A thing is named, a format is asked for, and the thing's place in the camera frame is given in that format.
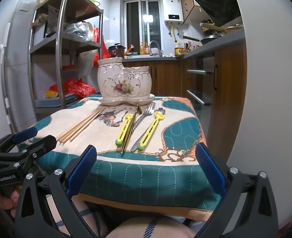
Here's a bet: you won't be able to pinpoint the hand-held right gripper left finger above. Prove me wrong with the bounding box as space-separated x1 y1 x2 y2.
14 144 97 238

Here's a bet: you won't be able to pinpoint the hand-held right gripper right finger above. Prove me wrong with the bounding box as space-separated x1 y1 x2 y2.
195 142 279 238

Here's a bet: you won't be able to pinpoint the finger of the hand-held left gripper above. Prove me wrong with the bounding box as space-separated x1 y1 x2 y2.
0 127 38 155
0 135 57 177

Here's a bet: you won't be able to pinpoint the wooden chopstick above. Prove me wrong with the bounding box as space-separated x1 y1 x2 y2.
56 108 101 139
59 109 104 143
57 108 103 141
61 109 106 145

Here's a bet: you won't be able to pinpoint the yellow plastic spoon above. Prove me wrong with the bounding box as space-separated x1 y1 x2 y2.
115 114 136 147
137 111 165 152

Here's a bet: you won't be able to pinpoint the gold metal utensil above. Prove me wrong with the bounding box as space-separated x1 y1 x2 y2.
121 106 142 154

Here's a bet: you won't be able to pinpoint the floral ceramic utensil holder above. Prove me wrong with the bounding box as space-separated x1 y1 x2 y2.
97 58 156 107

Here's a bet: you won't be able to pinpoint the person's left hand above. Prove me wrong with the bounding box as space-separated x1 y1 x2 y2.
0 190 20 217

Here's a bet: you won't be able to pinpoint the blue shelf tray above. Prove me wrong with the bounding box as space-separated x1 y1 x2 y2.
35 96 77 109

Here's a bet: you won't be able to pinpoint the teal and cream printed cloth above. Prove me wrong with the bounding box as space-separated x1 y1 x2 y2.
34 94 222 223

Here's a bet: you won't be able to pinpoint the crumpled red plastic bag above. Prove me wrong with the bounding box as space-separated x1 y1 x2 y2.
49 78 96 99

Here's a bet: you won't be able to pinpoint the white refrigerator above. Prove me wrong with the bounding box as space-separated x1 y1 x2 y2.
0 22 35 139

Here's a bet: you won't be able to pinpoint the person's plaid trousers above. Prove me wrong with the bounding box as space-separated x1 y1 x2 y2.
46 195 196 238

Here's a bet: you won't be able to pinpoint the silver metal fork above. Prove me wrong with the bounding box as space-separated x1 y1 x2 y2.
130 101 156 153

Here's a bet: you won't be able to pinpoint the wooden kitchen base cabinets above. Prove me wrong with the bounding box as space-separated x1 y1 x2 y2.
122 28 247 152

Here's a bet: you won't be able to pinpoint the metal shelf rack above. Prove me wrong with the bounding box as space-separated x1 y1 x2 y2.
28 0 104 119

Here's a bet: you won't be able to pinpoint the hanging red plastic bag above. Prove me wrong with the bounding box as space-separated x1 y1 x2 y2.
93 27 111 67

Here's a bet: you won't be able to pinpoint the clear plastic bag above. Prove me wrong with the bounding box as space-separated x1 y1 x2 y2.
64 21 95 42

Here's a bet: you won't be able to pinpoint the dark red rice cooker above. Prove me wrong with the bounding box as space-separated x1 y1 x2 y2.
108 44 126 59

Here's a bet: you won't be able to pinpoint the yellow cooking oil bottle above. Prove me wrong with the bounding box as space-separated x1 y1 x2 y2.
174 42 185 56

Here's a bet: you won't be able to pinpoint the black wok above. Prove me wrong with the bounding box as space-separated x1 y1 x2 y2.
183 33 222 46

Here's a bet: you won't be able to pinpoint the metal sink faucet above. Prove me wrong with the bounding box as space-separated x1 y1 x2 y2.
149 40 162 55

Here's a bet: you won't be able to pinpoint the frying pan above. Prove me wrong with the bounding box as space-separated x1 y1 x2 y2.
200 22 243 36

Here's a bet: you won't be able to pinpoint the kitchen window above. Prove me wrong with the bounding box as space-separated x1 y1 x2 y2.
123 0 161 53

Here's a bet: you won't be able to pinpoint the white water heater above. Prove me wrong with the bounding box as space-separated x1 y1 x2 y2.
162 0 185 24

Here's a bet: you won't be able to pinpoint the black range hood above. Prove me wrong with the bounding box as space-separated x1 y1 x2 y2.
191 0 242 28

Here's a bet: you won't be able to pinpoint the silver oven handle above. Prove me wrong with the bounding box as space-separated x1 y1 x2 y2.
187 69 214 75
187 90 212 106

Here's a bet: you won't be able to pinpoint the wooden wall cabinet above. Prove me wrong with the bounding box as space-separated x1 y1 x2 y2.
179 0 201 24

